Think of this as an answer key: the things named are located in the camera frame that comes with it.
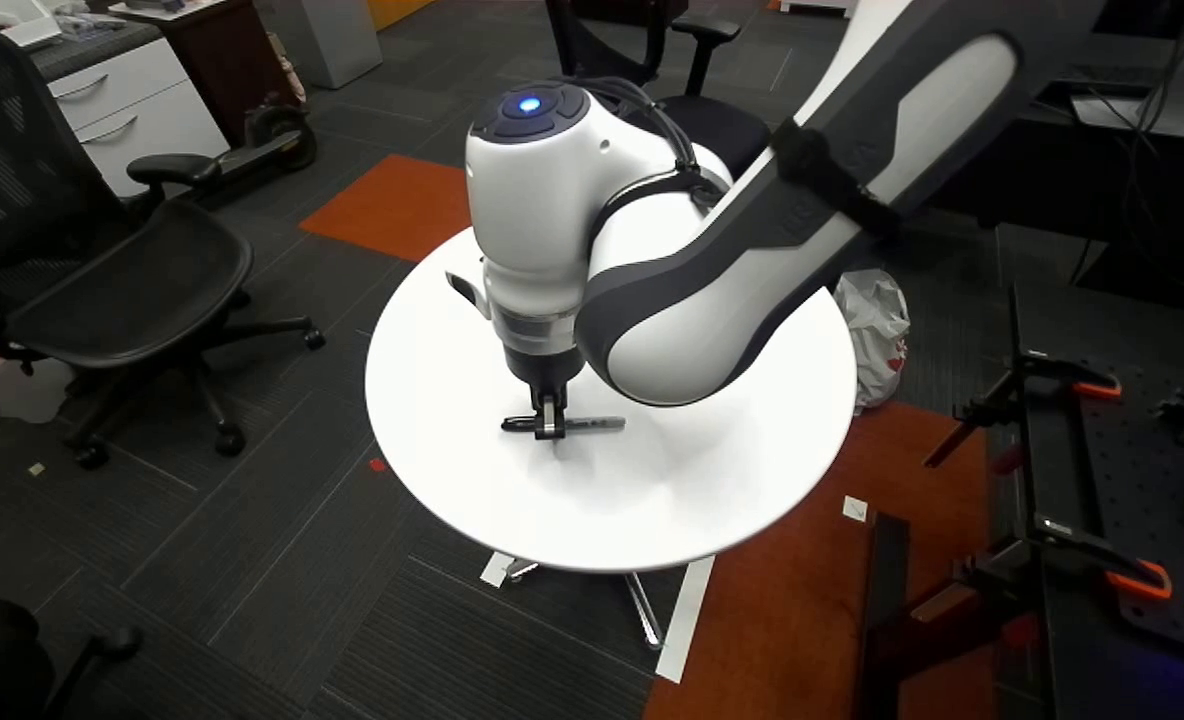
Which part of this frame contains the orange handled clamp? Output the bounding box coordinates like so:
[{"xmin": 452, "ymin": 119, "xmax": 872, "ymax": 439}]
[
  {"xmin": 930, "ymin": 347, "xmax": 1124, "ymax": 469},
  {"xmin": 966, "ymin": 517, "xmax": 1171, "ymax": 606}
]

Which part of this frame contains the black office chair at desk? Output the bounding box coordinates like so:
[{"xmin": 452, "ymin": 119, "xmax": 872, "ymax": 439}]
[{"xmin": 546, "ymin": 0, "xmax": 767, "ymax": 176}]

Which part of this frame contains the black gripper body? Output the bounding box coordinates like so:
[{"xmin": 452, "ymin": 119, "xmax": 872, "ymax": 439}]
[{"xmin": 505, "ymin": 347, "xmax": 583, "ymax": 394}]

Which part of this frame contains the orange handled clamp upper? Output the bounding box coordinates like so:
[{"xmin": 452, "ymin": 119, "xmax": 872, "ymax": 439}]
[{"xmin": 930, "ymin": 347, "xmax": 1124, "ymax": 469}]

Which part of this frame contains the white plastic bag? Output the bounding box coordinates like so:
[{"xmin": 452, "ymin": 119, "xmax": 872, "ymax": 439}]
[{"xmin": 836, "ymin": 268, "xmax": 913, "ymax": 411}]

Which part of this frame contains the white drawer cabinet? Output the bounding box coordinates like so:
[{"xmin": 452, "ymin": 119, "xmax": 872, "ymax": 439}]
[{"xmin": 36, "ymin": 40, "xmax": 228, "ymax": 197}]

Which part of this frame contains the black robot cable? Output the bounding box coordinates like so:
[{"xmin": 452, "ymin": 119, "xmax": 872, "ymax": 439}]
[{"xmin": 575, "ymin": 77, "xmax": 729, "ymax": 218}]

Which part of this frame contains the small white paper tag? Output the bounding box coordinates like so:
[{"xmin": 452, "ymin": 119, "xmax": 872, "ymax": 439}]
[{"xmin": 840, "ymin": 498, "xmax": 869, "ymax": 524}]

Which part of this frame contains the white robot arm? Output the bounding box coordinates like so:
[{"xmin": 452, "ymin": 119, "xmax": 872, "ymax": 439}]
[{"xmin": 466, "ymin": 0, "xmax": 1110, "ymax": 439}]

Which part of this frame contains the black and grey marker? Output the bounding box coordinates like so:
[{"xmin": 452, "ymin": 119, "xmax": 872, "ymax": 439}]
[{"xmin": 501, "ymin": 418, "xmax": 623, "ymax": 439}]

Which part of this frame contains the orange handled clamp lower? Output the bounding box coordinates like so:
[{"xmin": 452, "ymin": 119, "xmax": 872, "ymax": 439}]
[{"xmin": 966, "ymin": 517, "xmax": 1171, "ymax": 606}]

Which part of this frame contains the black mesh office chair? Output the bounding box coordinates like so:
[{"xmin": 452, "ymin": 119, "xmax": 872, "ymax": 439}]
[{"xmin": 0, "ymin": 32, "xmax": 326, "ymax": 469}]

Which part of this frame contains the round white table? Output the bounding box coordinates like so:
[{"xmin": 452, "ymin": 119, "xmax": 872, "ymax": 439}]
[{"xmin": 366, "ymin": 231, "xmax": 855, "ymax": 682}]

